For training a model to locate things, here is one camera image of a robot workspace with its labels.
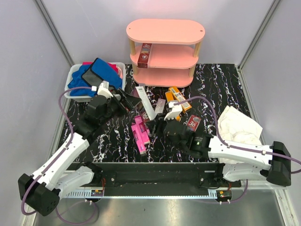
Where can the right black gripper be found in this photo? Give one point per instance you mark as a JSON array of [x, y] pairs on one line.
[[158, 122]]

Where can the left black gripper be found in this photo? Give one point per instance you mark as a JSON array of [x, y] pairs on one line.
[[129, 102]]

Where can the red 3d toothpaste box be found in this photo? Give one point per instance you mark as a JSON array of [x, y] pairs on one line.
[[193, 123], [147, 112], [144, 56]]

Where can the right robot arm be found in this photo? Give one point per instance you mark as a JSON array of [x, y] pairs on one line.
[[270, 162]]

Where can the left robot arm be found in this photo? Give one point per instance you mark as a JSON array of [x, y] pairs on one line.
[[44, 188]]

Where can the pink three-tier shelf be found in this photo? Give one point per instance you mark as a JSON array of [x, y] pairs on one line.
[[174, 54]]

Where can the pink BeYou box middle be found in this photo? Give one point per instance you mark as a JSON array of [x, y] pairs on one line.
[[144, 132]]

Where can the pink beyou box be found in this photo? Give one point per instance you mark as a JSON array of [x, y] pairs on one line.
[[138, 139], [144, 132]]

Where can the grey Protefix toothpaste box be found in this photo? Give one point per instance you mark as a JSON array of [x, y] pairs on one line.
[[160, 106]]

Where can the pink BeYou box front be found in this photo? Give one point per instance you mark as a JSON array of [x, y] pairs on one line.
[[138, 139]]

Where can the orange R&O toothpaste box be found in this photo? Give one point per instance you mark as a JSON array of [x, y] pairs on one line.
[[169, 98]]

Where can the pink cloth in basket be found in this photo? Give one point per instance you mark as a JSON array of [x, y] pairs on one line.
[[113, 66]]

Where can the orange barcode toothpaste box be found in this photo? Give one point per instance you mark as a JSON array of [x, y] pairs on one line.
[[180, 98]]

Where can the blue cloth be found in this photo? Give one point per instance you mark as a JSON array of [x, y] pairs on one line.
[[77, 79]]

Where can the grey black-trimmed cloth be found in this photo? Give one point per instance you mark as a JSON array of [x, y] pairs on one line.
[[100, 71]]

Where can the white crumpled cloth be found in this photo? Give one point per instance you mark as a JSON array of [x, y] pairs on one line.
[[237, 127]]

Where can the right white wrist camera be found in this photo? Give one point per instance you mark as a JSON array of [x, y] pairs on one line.
[[174, 111]]

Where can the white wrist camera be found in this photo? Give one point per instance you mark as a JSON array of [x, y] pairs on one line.
[[174, 111], [103, 90]]

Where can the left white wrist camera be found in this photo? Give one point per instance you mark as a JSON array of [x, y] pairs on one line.
[[103, 90]]

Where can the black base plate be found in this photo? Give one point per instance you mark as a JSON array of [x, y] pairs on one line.
[[200, 174]]

